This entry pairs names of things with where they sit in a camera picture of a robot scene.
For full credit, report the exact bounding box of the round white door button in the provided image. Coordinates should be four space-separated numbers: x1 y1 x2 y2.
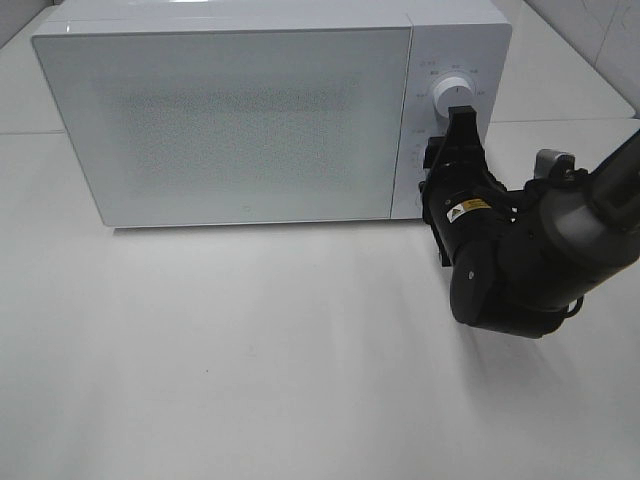
415 192 423 216

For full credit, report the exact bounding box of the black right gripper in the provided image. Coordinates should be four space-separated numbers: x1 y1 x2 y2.
421 106 510 267

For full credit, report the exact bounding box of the white microwave oven body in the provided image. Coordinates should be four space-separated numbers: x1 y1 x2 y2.
31 1 512 221

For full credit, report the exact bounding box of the white microwave door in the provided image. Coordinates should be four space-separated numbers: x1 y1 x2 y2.
33 28 410 227

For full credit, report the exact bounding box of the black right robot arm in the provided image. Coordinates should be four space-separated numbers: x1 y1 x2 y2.
420 106 639 339

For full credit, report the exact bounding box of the upper white power knob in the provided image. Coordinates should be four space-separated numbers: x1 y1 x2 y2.
432 72 475 120

